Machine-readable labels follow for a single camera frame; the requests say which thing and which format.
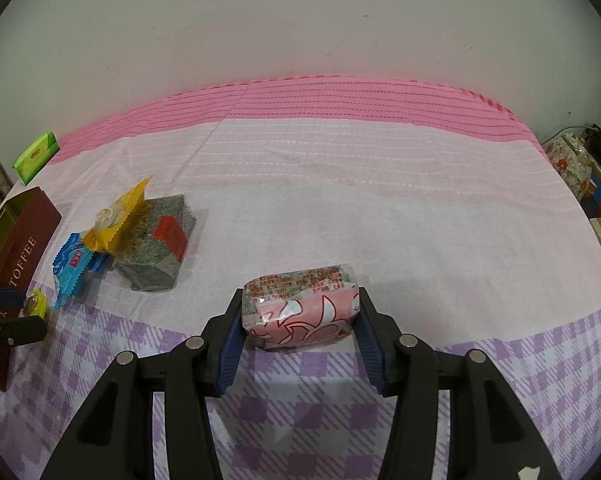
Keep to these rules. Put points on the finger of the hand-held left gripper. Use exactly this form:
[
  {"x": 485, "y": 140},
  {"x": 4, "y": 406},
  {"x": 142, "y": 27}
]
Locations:
[
  {"x": 3, "y": 297},
  {"x": 15, "y": 332}
]

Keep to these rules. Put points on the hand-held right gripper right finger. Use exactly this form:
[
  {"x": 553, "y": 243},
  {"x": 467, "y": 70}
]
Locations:
[{"x": 369, "y": 355}]

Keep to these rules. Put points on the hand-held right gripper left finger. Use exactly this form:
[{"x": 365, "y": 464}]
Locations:
[{"x": 228, "y": 355}]

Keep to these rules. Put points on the small yellow candy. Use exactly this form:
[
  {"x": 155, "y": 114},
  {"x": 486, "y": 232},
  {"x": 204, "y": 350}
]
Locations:
[{"x": 36, "y": 304}]

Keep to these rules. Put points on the brown toffee box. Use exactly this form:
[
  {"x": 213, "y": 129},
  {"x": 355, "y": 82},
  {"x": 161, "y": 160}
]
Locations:
[{"x": 25, "y": 250}]

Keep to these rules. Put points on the pink white snack packet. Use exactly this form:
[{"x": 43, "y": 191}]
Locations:
[{"x": 300, "y": 315}]

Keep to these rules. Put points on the orange snack packet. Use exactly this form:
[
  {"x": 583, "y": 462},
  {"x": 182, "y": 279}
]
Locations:
[{"x": 113, "y": 220}]

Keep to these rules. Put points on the blue candy packet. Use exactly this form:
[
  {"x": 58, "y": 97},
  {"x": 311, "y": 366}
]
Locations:
[
  {"x": 103, "y": 261},
  {"x": 73, "y": 267}
]

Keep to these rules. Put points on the grey packet with red label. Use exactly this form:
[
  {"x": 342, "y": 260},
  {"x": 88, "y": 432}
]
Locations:
[{"x": 155, "y": 245}]

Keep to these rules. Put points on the green tissue packet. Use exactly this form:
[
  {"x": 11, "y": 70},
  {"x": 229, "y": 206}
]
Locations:
[{"x": 35, "y": 156}]

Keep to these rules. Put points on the floral patterned jar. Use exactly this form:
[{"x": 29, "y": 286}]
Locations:
[{"x": 570, "y": 165}]

